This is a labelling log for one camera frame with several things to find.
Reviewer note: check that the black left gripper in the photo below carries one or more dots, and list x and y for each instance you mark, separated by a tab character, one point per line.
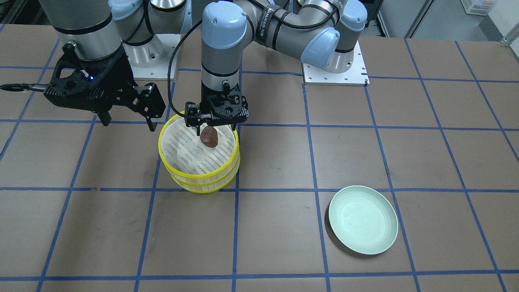
193	110

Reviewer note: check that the brown bun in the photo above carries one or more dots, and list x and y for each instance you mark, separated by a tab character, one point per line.
209	137

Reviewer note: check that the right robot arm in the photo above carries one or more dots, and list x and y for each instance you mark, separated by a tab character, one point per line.
104	42

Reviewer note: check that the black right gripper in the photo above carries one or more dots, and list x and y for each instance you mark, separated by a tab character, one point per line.
118	69

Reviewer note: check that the light green plate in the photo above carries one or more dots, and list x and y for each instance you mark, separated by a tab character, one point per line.
363	220

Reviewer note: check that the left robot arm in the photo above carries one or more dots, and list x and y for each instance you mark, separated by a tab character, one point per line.
320	33

